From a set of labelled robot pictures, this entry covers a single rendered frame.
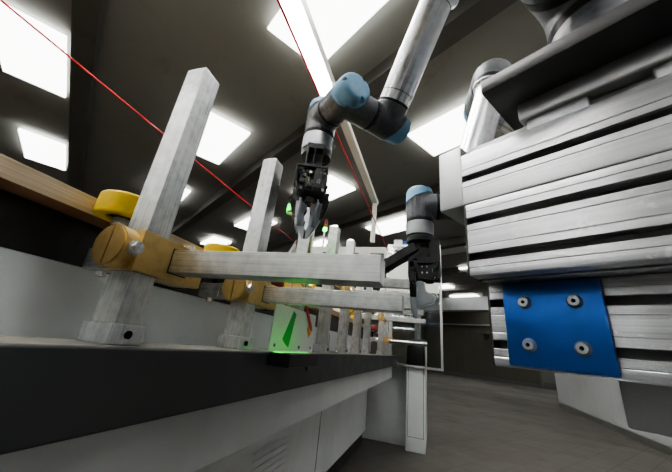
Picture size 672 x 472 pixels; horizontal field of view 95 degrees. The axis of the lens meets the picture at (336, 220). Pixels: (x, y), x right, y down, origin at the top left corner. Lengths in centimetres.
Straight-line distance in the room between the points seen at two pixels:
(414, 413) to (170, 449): 266
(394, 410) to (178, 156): 301
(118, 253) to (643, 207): 51
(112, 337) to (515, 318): 44
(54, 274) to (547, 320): 67
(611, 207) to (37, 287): 71
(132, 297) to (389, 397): 295
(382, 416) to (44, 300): 293
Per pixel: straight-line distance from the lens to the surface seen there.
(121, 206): 56
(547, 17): 57
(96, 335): 44
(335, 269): 34
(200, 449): 65
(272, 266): 37
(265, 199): 69
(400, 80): 80
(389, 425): 328
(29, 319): 64
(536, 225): 37
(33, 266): 63
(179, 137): 50
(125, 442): 52
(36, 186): 58
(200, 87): 56
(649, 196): 36
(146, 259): 44
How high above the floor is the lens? 73
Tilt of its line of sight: 22 degrees up
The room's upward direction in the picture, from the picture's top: 7 degrees clockwise
